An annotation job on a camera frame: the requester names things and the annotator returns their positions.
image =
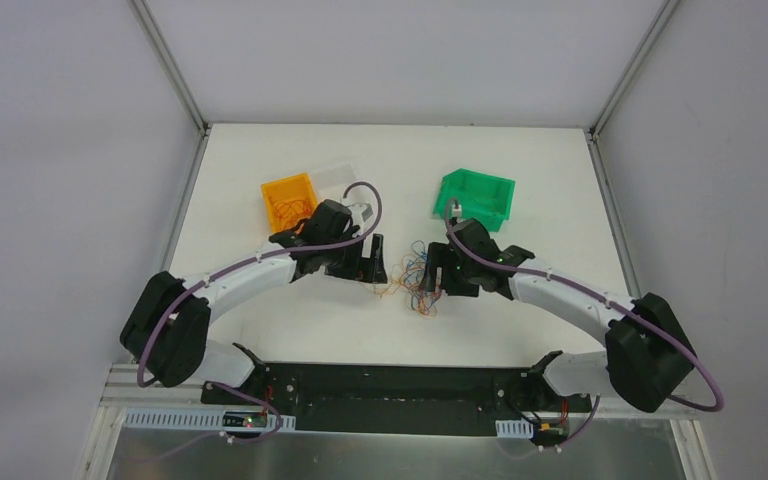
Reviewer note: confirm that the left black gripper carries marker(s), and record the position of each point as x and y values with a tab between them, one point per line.
358	259

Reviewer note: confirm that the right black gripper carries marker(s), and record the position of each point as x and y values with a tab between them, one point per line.
448	273

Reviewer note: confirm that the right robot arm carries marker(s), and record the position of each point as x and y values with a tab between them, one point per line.
644	353

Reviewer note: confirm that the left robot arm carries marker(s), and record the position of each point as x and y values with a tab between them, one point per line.
167	330

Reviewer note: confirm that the white plastic bin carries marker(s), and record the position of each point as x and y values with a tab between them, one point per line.
330	181

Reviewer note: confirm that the orange plastic bin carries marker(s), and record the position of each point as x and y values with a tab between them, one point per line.
288	200

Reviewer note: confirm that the green plastic bin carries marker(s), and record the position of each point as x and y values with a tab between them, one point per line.
486	198

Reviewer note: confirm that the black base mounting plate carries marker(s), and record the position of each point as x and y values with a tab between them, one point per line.
450	401

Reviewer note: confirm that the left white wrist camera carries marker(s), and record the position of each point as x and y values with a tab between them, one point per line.
362	214

